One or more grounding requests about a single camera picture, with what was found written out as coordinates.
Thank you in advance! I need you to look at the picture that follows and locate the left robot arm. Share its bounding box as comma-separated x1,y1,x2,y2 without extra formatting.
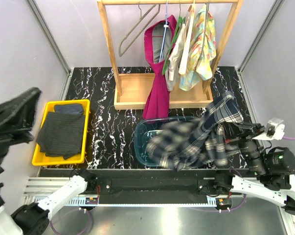
0,87,96,235

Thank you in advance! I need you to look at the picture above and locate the blue denim cloth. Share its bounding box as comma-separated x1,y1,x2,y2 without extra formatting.
54,103,84,115

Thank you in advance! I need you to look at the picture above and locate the colourful floral shirt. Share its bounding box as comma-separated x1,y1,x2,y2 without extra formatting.
179,3,216,91

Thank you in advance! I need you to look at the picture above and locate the dark green hanger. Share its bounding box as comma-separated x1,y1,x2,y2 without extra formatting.
162,16,185,75

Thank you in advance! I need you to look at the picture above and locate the yellow plastic tray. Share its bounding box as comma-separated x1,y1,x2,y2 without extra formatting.
32,99,90,166

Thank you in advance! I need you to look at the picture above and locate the cream wooden hanger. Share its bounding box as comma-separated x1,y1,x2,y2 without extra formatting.
179,0,195,75

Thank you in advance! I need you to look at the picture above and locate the dark grey striped cloth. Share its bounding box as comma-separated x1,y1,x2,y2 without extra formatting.
36,112,85,160

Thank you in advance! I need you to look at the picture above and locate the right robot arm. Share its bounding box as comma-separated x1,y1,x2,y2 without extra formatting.
213,118,295,215

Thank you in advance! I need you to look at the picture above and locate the teal transparent plastic basin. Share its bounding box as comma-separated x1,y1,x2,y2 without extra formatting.
134,116,197,167

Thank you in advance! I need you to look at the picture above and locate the wooden clothes rack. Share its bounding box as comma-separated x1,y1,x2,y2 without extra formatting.
97,0,244,111

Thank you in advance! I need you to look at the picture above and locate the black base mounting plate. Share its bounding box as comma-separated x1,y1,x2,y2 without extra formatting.
68,168,242,205

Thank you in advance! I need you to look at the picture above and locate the magenta dress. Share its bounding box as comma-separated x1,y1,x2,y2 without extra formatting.
143,15,177,119

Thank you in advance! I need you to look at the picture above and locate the white garment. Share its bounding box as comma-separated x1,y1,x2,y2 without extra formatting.
165,24,186,91

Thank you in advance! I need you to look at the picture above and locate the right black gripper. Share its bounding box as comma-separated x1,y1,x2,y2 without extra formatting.
218,112,267,174

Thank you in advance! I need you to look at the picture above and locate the navy plaid skirt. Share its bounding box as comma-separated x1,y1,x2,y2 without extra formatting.
146,91,244,171

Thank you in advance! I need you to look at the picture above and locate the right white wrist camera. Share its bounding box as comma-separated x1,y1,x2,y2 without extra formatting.
252,117,285,141

